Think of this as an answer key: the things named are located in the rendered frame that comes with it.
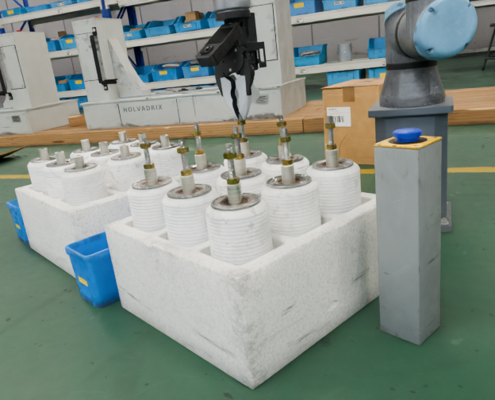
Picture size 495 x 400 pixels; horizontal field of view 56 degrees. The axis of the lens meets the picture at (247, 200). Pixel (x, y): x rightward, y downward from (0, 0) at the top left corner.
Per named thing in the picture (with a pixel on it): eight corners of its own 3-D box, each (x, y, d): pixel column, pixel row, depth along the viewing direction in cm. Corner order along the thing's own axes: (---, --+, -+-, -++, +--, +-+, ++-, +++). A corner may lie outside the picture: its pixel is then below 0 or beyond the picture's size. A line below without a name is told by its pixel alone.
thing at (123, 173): (146, 215, 129) (133, 151, 123) (164, 222, 122) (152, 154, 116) (113, 226, 123) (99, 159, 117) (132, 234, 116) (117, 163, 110)
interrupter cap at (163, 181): (180, 182, 87) (180, 178, 87) (145, 194, 82) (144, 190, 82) (159, 178, 92) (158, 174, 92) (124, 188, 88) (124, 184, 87)
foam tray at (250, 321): (258, 242, 120) (250, 174, 114) (396, 283, 92) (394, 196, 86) (121, 307, 95) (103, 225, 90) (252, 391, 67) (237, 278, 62)
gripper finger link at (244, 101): (267, 114, 101) (261, 71, 98) (251, 119, 96) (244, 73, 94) (255, 115, 103) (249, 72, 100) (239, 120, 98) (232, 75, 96)
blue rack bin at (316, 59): (297, 65, 571) (296, 47, 565) (329, 62, 557) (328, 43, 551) (287, 67, 527) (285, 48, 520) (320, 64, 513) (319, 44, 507)
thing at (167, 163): (181, 203, 136) (170, 142, 130) (201, 209, 129) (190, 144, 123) (152, 213, 130) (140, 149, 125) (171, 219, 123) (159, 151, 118)
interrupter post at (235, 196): (229, 208, 69) (227, 186, 68) (226, 203, 71) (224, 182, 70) (245, 205, 69) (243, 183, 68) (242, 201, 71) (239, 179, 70)
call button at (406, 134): (402, 140, 71) (401, 126, 70) (427, 141, 68) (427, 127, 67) (388, 145, 68) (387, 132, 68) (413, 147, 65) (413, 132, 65)
